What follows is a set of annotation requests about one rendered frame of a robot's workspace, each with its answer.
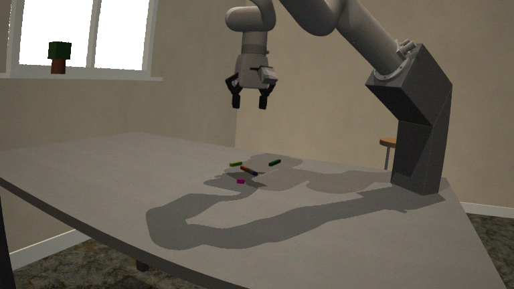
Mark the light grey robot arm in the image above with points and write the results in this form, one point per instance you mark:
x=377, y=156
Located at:
x=320, y=17

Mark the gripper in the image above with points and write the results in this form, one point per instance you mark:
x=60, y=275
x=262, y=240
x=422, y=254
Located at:
x=247, y=78

